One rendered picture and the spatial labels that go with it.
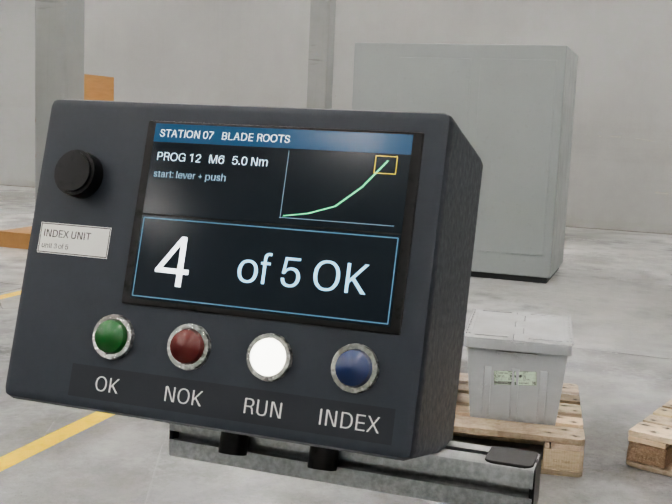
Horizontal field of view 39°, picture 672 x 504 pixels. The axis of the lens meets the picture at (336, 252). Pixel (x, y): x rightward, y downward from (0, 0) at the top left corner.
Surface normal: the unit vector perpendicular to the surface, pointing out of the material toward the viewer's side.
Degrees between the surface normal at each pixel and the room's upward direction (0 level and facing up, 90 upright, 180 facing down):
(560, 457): 90
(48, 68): 90
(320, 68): 90
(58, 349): 75
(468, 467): 90
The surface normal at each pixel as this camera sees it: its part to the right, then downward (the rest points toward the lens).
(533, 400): -0.22, 0.22
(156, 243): -0.31, -0.15
